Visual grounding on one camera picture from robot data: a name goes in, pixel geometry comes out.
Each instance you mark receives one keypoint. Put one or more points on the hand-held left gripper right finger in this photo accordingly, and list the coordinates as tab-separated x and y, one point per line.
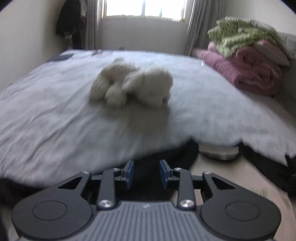
163	173

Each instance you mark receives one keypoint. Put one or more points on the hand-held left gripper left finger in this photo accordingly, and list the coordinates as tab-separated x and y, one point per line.
130	172

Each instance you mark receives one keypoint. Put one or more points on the beige black-sleeved bear shirt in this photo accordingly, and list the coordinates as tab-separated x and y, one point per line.
180	155

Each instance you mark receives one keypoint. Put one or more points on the white plush dog toy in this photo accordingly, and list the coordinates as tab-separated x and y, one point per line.
138	85

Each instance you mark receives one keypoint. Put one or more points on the dark tablet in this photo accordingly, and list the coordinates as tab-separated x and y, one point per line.
62	57

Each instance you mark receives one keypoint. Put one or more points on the pink folded quilt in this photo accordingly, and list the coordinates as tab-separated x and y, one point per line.
249	69

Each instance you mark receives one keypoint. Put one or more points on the grey curtain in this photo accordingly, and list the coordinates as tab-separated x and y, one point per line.
93	23
201	25

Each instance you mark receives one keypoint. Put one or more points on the green patterned blanket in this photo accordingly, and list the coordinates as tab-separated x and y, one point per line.
231	34

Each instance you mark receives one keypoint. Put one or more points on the grey padded headboard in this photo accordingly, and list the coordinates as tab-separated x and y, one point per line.
289	81

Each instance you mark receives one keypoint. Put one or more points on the pink grey pillow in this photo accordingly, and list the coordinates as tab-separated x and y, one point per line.
272	52

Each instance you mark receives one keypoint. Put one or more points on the hanging dark coat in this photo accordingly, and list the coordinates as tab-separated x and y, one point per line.
67	20

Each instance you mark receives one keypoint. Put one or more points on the bright window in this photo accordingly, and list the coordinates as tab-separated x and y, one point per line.
143	8

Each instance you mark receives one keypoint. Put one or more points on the hanging light garment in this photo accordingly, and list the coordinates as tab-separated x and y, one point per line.
83	8

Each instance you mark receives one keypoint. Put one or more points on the cream pillow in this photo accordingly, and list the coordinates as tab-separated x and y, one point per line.
283	44

